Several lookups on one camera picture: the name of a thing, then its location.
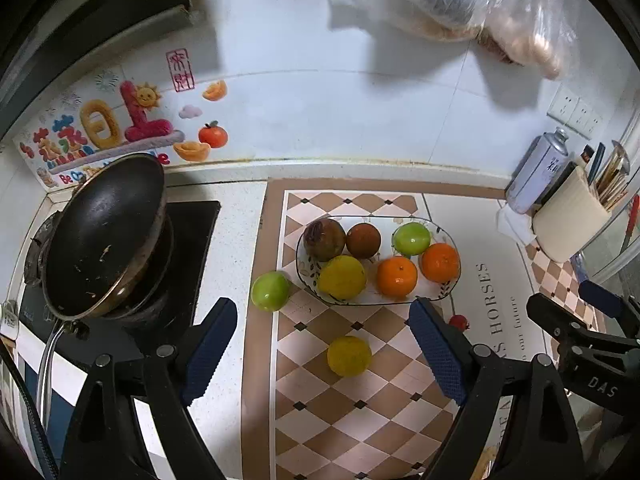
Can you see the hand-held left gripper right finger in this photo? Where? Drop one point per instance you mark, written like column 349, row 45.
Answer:
column 440, row 350

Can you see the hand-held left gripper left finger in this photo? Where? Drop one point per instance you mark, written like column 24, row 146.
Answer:
column 210, row 350

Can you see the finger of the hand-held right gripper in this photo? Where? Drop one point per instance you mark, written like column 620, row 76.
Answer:
column 600, row 297
column 555, row 316

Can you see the small green apple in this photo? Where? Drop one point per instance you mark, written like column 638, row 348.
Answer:
column 270, row 291

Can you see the oval patterned ceramic plate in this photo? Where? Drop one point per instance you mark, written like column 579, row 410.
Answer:
column 372, row 299

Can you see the orange tangerine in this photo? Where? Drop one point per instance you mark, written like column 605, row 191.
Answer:
column 440, row 262
column 396, row 276

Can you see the yellow citrus fruit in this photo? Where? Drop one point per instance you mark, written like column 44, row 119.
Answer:
column 349, row 356
column 342, row 276

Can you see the large green apple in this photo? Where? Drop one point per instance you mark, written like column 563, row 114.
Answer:
column 411, row 239

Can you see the reddish brown round fruit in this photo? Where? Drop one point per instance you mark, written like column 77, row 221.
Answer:
column 363, row 241

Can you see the rough brown fruit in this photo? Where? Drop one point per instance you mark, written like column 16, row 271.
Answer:
column 325, row 239

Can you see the small red cherry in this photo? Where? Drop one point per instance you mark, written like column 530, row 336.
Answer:
column 459, row 322

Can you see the red object behind glass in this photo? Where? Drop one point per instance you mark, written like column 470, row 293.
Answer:
column 632, row 220

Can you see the cream utensil holder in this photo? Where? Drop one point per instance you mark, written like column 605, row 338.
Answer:
column 570, row 215

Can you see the white tissue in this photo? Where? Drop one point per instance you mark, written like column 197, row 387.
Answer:
column 512, row 225

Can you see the checkered printed table mat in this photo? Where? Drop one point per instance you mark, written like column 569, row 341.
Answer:
column 350, row 410

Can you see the black glass gas stove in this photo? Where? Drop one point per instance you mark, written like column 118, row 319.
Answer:
column 195, row 240

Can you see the bundle of wooden chopsticks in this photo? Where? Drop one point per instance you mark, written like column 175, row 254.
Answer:
column 614, row 185

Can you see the silver spray can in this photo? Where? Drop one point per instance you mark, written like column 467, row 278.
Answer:
column 537, row 175

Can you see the black frying pan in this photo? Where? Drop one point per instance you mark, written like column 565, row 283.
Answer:
column 100, row 240

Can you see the blue cabinet front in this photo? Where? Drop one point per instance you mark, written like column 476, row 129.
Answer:
column 27, row 390

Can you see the small white container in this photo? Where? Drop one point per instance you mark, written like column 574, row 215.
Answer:
column 7, row 317

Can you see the clear plastic bag of eggs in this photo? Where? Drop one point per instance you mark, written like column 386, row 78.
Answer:
column 525, row 35

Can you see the black range hood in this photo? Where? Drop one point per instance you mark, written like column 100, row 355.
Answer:
column 75, row 0

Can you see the white wall socket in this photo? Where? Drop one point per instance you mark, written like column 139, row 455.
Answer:
column 583, row 115
column 596, row 125
column 562, row 105

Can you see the gold ingot wall sticker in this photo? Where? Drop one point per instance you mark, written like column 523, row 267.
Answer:
column 188, row 151

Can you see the whole tangerine wall sticker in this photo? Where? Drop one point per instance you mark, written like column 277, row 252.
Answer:
column 213, row 135

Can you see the colourful characters wall sticker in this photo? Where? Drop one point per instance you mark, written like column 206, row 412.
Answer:
column 100, row 130

